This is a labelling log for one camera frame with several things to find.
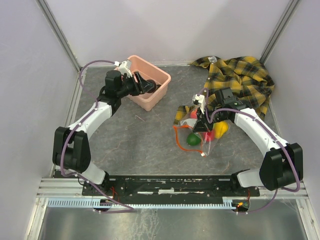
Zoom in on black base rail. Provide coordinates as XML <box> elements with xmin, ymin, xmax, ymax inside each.
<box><xmin>81</xmin><ymin>170</ymin><xmax>261</xmax><ymax>205</ymax></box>

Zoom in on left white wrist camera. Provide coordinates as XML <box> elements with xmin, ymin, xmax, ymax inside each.
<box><xmin>113</xmin><ymin>59</ymin><xmax>133</xmax><ymax>78</ymax></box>

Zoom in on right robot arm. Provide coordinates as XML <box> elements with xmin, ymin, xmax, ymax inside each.
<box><xmin>192</xmin><ymin>88</ymin><xmax>303</xmax><ymax>196</ymax></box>

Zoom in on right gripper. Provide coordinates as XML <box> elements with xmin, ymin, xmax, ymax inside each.
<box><xmin>191</xmin><ymin>105</ymin><xmax>228</xmax><ymax>133</ymax></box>

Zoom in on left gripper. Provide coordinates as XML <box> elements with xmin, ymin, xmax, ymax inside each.
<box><xmin>117</xmin><ymin>71</ymin><xmax>154</xmax><ymax>98</ymax></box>

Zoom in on dark green fake avocado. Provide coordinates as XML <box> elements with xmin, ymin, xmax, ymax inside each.
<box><xmin>186</xmin><ymin>132</ymin><xmax>202</xmax><ymax>146</ymax></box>

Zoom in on yellow plaid shirt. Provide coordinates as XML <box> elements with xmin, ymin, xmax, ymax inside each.
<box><xmin>174</xmin><ymin>56</ymin><xmax>276</xmax><ymax>123</ymax></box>

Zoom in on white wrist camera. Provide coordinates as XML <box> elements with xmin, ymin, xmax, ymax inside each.
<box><xmin>192</xmin><ymin>93</ymin><xmax>206</xmax><ymax>114</ymax></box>
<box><xmin>113</xmin><ymin>59</ymin><xmax>133</xmax><ymax>78</ymax></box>

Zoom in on clear zip top bag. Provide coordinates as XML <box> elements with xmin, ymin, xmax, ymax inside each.
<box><xmin>173</xmin><ymin>106</ymin><xmax>218</xmax><ymax>157</ymax></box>

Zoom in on pink plastic bin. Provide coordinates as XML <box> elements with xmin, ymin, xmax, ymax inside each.
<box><xmin>127</xmin><ymin>55</ymin><xmax>171</xmax><ymax>111</ymax></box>

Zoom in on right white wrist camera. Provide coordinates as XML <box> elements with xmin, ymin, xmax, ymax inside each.
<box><xmin>192</xmin><ymin>93</ymin><xmax>206</xmax><ymax>114</ymax></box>

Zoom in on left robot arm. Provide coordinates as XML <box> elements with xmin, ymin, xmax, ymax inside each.
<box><xmin>52</xmin><ymin>70</ymin><xmax>159</xmax><ymax>195</ymax></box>

